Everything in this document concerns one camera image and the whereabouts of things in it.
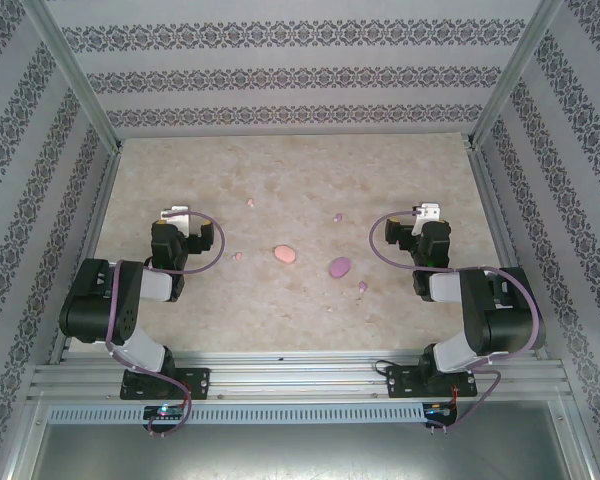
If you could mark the purple earbud charging case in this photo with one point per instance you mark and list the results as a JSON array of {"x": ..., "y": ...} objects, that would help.
[{"x": 339, "y": 267}]

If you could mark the pink earbud charging case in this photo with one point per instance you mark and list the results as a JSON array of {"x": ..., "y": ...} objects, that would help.
[{"x": 284, "y": 254}]

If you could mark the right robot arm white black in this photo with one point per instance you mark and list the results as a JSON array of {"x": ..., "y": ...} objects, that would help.
[{"x": 505, "y": 310}]

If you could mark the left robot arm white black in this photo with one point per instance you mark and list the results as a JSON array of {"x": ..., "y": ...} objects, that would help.
[{"x": 100, "y": 300}]

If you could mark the left controller circuit board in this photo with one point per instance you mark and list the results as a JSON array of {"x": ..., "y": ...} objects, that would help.
[{"x": 164, "y": 411}]

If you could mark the controller circuit board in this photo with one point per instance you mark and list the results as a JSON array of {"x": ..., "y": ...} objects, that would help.
[
  {"x": 440, "y": 411},
  {"x": 164, "y": 411}
]

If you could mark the right controller circuit board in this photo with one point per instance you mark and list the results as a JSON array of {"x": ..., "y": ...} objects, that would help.
[{"x": 440, "y": 411}]

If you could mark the grey metal shelf panel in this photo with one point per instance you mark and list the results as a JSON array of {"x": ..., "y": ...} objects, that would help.
[{"x": 300, "y": 455}]

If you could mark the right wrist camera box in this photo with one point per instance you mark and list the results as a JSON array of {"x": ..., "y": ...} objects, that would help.
[{"x": 427, "y": 212}]

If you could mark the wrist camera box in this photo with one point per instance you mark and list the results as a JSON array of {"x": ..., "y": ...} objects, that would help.
[
  {"x": 177, "y": 211},
  {"x": 427, "y": 212}
]

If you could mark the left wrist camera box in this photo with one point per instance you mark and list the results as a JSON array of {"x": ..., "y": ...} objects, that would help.
[{"x": 177, "y": 211}]

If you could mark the aluminium side rail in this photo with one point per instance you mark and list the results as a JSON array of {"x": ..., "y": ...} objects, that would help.
[
  {"x": 87, "y": 250},
  {"x": 502, "y": 235}
]

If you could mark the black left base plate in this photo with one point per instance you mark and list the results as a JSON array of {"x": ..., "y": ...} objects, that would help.
[{"x": 197, "y": 382}]

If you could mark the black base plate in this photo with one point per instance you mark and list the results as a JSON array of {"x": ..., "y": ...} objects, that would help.
[
  {"x": 197, "y": 382},
  {"x": 400, "y": 382}
]

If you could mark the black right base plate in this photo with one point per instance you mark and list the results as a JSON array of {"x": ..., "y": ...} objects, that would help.
[{"x": 400, "y": 382}]

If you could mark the aluminium frame post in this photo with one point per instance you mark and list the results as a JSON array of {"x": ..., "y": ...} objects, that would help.
[
  {"x": 70, "y": 75},
  {"x": 517, "y": 75}
]

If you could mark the aluminium mounting rail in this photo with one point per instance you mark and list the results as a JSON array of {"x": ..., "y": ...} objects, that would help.
[{"x": 300, "y": 375}]

